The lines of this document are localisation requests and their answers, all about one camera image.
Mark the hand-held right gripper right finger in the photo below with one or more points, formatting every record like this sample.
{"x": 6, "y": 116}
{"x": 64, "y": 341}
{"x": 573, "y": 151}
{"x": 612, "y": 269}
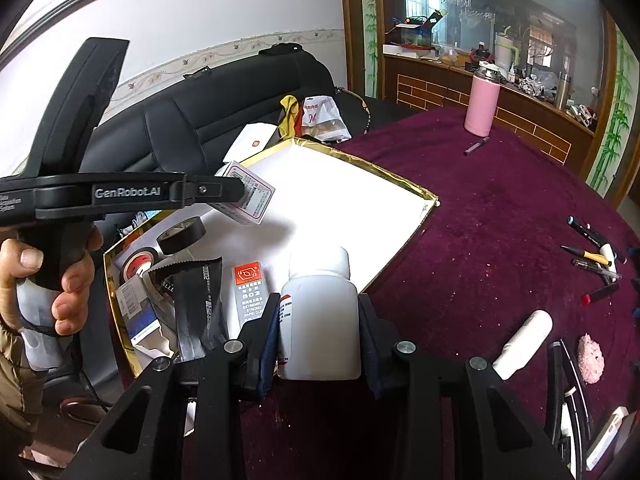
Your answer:
{"x": 370, "y": 345}

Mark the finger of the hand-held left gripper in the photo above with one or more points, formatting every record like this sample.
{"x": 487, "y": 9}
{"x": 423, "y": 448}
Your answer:
{"x": 210, "y": 190}

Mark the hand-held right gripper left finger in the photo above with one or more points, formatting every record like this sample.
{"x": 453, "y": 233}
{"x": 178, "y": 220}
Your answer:
{"x": 267, "y": 345}

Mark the small white carton box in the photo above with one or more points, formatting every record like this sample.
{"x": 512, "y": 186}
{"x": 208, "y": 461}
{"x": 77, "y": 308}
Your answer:
{"x": 252, "y": 195}

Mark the white pill bottle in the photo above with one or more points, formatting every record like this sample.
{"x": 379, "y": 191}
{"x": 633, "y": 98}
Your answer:
{"x": 320, "y": 320}

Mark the black foil packet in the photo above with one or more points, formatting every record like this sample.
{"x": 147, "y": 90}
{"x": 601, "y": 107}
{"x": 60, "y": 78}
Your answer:
{"x": 200, "y": 305}

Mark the dark tape roll pale core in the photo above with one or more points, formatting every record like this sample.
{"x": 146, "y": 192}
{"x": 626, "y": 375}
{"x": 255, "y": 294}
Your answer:
{"x": 129, "y": 272}

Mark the gold-rimmed white tray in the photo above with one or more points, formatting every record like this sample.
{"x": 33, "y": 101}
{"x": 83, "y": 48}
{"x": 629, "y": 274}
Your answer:
{"x": 325, "y": 195}

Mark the white tube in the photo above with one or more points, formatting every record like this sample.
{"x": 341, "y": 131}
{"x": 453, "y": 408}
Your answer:
{"x": 522, "y": 345}

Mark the person's left hand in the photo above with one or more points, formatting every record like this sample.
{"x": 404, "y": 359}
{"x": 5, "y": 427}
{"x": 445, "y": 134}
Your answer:
{"x": 75, "y": 305}

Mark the grey orange glue card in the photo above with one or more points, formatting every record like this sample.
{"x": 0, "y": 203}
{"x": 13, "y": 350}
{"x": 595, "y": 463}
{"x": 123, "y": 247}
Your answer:
{"x": 248, "y": 295}

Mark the white box red mark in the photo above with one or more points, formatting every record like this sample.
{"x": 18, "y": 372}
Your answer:
{"x": 247, "y": 142}

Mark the black tape roll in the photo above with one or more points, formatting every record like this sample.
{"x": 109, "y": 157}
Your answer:
{"x": 172, "y": 246}

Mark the black leather sofa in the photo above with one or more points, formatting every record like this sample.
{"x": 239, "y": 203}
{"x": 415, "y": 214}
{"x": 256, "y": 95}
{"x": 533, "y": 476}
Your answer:
{"x": 200, "y": 110}

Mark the yellow plastic bag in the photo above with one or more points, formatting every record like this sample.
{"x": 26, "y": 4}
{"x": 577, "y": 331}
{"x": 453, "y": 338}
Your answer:
{"x": 289, "y": 115}

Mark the blue white medicine box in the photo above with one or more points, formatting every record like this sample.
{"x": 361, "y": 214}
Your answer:
{"x": 140, "y": 317}

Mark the white plastic bag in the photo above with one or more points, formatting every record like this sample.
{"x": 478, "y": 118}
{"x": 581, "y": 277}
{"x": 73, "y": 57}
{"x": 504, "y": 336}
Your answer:
{"x": 322, "y": 115}

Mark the black white striped object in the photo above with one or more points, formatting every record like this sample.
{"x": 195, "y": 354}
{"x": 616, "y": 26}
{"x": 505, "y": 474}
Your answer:
{"x": 555, "y": 385}

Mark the pink fluffy puff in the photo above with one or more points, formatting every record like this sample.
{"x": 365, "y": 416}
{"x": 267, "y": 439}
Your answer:
{"x": 591, "y": 357}

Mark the bamboo painted panel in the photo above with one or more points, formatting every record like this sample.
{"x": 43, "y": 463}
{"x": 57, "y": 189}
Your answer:
{"x": 370, "y": 35}
{"x": 615, "y": 125}

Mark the yellow black pen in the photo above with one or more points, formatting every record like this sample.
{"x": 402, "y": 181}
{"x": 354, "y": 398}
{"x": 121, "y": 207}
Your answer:
{"x": 585, "y": 255}

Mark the clear ballpoint pen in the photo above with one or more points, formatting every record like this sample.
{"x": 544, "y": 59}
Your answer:
{"x": 595, "y": 269}

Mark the long black marker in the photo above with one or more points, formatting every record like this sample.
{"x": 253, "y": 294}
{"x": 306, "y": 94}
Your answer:
{"x": 582, "y": 226}

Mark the small white plastic piece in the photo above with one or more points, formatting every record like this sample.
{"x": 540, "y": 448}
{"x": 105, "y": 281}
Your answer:
{"x": 607, "y": 252}

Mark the small fish tank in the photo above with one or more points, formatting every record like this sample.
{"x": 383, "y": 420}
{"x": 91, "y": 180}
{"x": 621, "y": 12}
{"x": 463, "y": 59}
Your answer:
{"x": 412, "y": 35}

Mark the pink thermos bottle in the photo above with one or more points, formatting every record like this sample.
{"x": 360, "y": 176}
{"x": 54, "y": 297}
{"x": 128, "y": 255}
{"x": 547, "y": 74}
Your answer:
{"x": 481, "y": 105}

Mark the red black object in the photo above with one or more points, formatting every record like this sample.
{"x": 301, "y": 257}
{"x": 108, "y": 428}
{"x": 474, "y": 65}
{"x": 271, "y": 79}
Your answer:
{"x": 480, "y": 54}

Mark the steel flask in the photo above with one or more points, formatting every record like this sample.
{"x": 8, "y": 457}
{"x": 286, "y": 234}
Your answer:
{"x": 562, "y": 92}

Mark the white tumbler green lid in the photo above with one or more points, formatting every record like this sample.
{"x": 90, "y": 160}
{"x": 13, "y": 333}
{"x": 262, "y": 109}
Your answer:
{"x": 505, "y": 52}

